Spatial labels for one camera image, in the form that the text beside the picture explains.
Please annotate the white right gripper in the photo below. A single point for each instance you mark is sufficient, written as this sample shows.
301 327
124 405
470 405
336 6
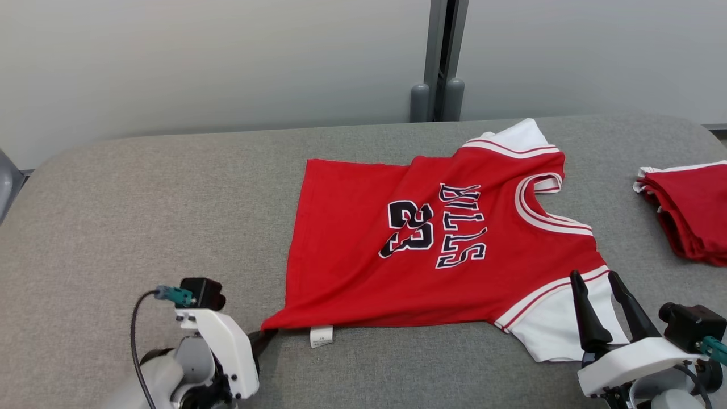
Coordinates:
630 363

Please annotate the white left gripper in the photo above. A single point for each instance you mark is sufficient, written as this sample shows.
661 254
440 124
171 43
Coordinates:
233 352

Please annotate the red Bulls basketball jersey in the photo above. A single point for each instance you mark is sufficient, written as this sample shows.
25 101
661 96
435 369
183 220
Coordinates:
352 255

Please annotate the red shorts with white stripe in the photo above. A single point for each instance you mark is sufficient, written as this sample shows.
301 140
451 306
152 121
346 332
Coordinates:
693 216

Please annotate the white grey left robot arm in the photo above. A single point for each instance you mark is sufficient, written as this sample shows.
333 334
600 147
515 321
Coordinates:
159 380

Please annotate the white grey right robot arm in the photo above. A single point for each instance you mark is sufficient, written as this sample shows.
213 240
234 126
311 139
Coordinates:
670 400

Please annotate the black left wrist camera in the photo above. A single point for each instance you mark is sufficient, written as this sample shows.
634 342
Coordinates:
201 292

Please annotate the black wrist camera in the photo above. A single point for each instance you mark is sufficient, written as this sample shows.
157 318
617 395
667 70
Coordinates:
201 292
690 326

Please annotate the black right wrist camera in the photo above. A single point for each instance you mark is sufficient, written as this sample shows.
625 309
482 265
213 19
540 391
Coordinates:
690 326

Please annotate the grey partition post with foot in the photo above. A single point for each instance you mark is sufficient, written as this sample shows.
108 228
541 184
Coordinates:
420 105
454 102

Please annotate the grey slanted partition end post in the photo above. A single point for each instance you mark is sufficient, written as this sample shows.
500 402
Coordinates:
7 187

